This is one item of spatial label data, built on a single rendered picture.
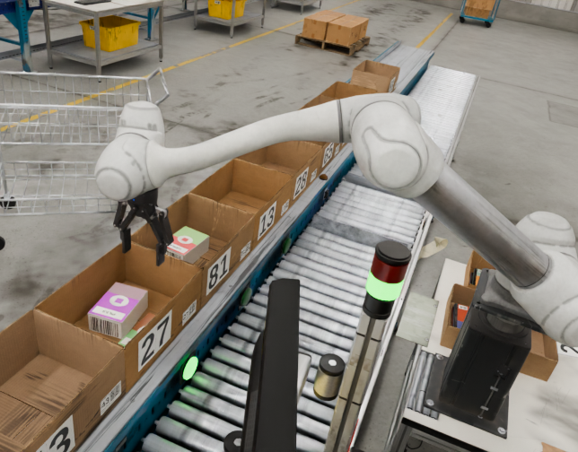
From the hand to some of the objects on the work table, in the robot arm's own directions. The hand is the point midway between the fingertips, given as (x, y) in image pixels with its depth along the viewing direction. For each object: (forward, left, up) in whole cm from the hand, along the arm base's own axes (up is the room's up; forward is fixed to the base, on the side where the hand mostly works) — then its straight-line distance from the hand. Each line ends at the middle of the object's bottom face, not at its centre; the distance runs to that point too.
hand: (143, 250), depth 143 cm
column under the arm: (-93, -49, -46) cm, 115 cm away
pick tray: (-100, -113, -46) cm, 158 cm away
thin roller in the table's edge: (-77, -46, -48) cm, 102 cm away
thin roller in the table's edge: (-80, -46, -48) cm, 104 cm away
